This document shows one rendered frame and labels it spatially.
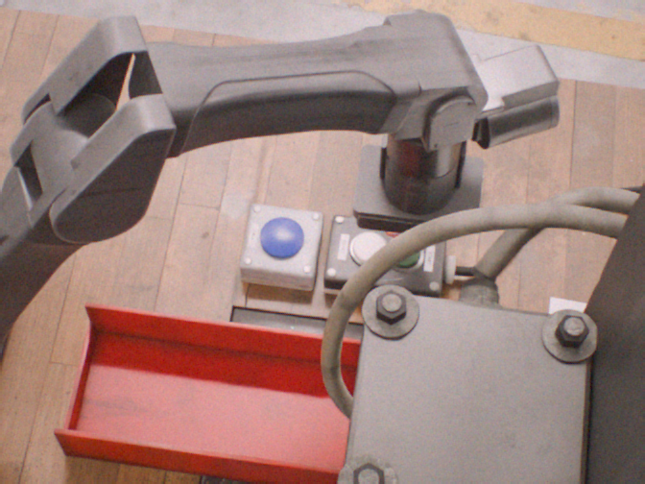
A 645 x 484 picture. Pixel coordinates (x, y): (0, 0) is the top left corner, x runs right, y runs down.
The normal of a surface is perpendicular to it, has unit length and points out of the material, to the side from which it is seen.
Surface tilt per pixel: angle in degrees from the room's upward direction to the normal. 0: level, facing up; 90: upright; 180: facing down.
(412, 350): 0
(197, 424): 0
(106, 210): 90
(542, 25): 0
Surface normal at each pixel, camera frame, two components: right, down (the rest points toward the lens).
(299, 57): 0.31, -0.53
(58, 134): -0.36, -0.31
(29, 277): 0.37, 0.84
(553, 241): 0.02, -0.47
